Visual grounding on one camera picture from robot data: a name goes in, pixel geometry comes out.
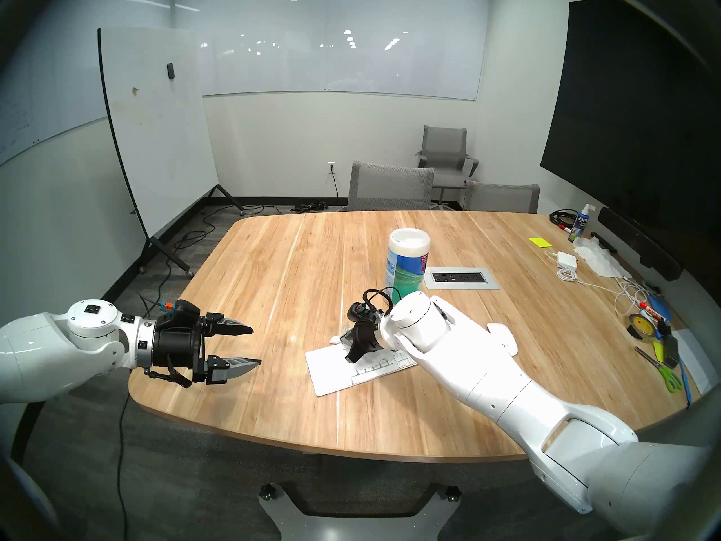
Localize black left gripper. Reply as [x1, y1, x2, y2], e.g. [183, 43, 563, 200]
[152, 314, 262, 385]

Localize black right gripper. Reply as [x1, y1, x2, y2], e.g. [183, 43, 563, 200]
[341, 319, 390, 363]

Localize white slim keyboard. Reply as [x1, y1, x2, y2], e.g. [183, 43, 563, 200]
[305, 343, 420, 398]

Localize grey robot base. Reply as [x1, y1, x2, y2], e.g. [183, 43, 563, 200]
[258, 482, 461, 541]

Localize disinfecting wipes canister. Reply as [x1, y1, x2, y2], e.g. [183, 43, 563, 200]
[385, 228, 431, 301]

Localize silver table power outlet box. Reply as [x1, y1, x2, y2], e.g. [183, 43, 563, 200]
[422, 267, 500, 291]

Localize white computer mouse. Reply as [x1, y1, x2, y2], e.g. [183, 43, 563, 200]
[487, 323, 519, 356]

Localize wide grey mesh chair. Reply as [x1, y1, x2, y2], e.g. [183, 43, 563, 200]
[346, 161, 435, 212]

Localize low grey mesh chair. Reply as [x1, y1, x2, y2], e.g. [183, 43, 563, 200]
[463, 180, 540, 214]

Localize grey office chair with armrests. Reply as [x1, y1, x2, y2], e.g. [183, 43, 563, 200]
[416, 125, 479, 205]

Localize freestanding whiteboard with black stand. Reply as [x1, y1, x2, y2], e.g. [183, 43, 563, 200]
[97, 27, 246, 276]

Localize whiteboard cleaner spray bottle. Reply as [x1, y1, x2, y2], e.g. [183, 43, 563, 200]
[568, 203, 595, 243]

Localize crumpled white tissue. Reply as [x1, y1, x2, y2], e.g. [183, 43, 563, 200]
[573, 237, 633, 278]

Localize yellow tape roll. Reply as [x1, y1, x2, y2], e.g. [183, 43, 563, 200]
[628, 313, 658, 340]

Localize black video bar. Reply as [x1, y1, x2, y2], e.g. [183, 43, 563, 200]
[598, 207, 683, 281]

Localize white paper sheet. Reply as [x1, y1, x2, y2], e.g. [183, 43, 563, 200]
[673, 329, 721, 397]

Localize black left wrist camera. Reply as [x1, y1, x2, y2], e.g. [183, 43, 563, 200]
[159, 299, 201, 329]

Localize long black floor cable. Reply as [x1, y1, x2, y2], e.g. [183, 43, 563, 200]
[172, 205, 282, 253]

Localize thin black floor cable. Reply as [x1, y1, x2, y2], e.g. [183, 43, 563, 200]
[115, 402, 133, 541]

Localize large wall glass board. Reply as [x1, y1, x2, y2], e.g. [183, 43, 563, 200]
[172, 0, 492, 102]

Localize white charging cable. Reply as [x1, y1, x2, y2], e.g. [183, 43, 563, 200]
[544, 251, 657, 316]

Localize side wall glass board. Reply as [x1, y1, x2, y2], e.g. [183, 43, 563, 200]
[0, 0, 172, 167]

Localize green handled scissors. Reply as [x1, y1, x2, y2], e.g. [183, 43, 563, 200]
[634, 345, 683, 392]

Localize large black wall screen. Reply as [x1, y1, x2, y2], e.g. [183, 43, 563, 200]
[540, 0, 721, 264]

